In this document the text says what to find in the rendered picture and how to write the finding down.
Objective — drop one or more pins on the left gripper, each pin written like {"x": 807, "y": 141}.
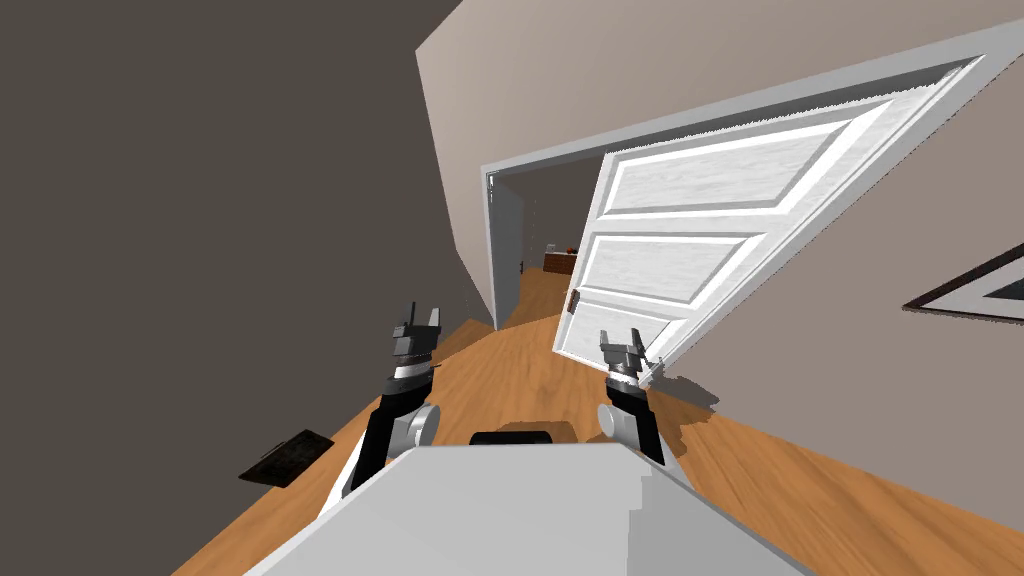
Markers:
{"x": 414, "y": 346}

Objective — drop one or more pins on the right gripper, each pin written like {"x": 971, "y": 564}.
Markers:
{"x": 622, "y": 362}

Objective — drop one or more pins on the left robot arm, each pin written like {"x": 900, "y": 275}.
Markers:
{"x": 394, "y": 416}

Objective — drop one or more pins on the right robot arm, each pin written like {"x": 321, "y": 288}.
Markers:
{"x": 636, "y": 416}

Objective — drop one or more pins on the brown cabinet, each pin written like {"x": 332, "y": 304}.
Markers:
{"x": 560, "y": 262}

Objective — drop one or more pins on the grey door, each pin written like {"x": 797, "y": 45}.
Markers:
{"x": 506, "y": 256}

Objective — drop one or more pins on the white panelled door leaf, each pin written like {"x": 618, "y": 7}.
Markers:
{"x": 696, "y": 200}

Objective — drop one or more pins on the black flat rectangle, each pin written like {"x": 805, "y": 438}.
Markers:
{"x": 286, "y": 458}

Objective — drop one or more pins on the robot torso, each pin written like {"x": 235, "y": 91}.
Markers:
{"x": 512, "y": 512}

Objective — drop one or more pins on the dark framed wall picture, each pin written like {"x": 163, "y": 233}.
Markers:
{"x": 988, "y": 292}

